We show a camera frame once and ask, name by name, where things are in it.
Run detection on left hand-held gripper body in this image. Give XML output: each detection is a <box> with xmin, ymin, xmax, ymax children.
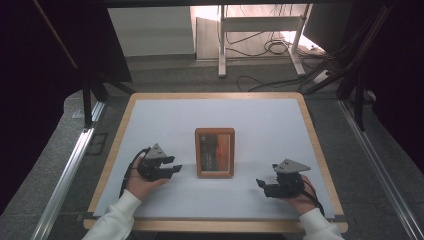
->
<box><xmin>136</xmin><ymin>143</ymin><xmax>176</xmax><ymax>183</ymax></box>

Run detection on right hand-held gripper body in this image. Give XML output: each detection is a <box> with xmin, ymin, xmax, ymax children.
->
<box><xmin>263</xmin><ymin>158</ymin><xmax>312</xmax><ymax>200</ymax></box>

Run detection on wooden box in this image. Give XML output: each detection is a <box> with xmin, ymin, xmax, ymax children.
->
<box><xmin>194</xmin><ymin>127</ymin><xmax>236</xmax><ymax>180</ymax></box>

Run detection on person's left hand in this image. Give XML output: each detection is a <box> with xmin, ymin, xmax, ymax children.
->
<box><xmin>124</xmin><ymin>163</ymin><xmax>170</xmax><ymax>202</ymax></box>

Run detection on person's right hand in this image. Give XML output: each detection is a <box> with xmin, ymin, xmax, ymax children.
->
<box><xmin>279</xmin><ymin>174</ymin><xmax>318</xmax><ymax>216</ymax></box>

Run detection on white table mat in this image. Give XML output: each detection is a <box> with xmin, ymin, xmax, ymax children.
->
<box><xmin>92</xmin><ymin>98</ymin><xmax>336</xmax><ymax>220</ymax></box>

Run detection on black floor grate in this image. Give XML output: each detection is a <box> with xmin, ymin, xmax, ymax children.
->
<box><xmin>85</xmin><ymin>132</ymin><xmax>109</xmax><ymax>156</ymax></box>

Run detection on wooden table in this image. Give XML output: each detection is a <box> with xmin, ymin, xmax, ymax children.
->
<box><xmin>82</xmin><ymin>92</ymin><xmax>349</xmax><ymax>234</ymax></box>

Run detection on black metal stand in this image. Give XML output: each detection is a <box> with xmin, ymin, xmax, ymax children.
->
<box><xmin>335</xmin><ymin>64</ymin><xmax>368</xmax><ymax>132</ymax></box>
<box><xmin>82</xmin><ymin>74</ymin><xmax>136</xmax><ymax>130</ymax></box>

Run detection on white power strip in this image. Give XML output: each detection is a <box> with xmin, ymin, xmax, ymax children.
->
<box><xmin>312</xmin><ymin>68</ymin><xmax>332</xmax><ymax>85</ymax></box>

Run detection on white cabinet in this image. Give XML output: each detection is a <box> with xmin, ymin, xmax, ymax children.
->
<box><xmin>107</xmin><ymin>6</ymin><xmax>196</xmax><ymax>58</ymax></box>

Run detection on dark curtain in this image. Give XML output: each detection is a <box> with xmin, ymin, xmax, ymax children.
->
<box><xmin>353</xmin><ymin>0</ymin><xmax>424</xmax><ymax>175</ymax></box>
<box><xmin>0</xmin><ymin>0</ymin><xmax>133</xmax><ymax>216</ymax></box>

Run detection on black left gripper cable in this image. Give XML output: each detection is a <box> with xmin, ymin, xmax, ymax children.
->
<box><xmin>118</xmin><ymin>146</ymin><xmax>152</xmax><ymax>199</ymax></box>

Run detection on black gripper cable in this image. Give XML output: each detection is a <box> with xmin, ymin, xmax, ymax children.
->
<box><xmin>118</xmin><ymin>146</ymin><xmax>152</xmax><ymax>199</ymax></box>
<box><xmin>299</xmin><ymin>181</ymin><xmax>326</xmax><ymax>218</ymax></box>

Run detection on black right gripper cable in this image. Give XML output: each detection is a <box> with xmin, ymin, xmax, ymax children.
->
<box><xmin>299</xmin><ymin>181</ymin><xmax>326</xmax><ymax>218</ymax></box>

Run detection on black floor cable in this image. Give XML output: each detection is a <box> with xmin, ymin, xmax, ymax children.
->
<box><xmin>236</xmin><ymin>68</ymin><xmax>326</xmax><ymax>93</ymax></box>

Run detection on aluminium rail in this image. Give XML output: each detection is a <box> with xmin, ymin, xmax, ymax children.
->
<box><xmin>30</xmin><ymin>100</ymin><xmax>107</xmax><ymax>240</ymax></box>
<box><xmin>337</xmin><ymin>99</ymin><xmax>424</xmax><ymax>240</ymax></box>

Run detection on coiled black cables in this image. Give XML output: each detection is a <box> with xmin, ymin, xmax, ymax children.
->
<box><xmin>225</xmin><ymin>30</ymin><xmax>303</xmax><ymax>58</ymax></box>

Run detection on white metal desk frame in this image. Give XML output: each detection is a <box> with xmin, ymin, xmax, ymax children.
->
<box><xmin>217</xmin><ymin>3</ymin><xmax>313</xmax><ymax>79</ymax></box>

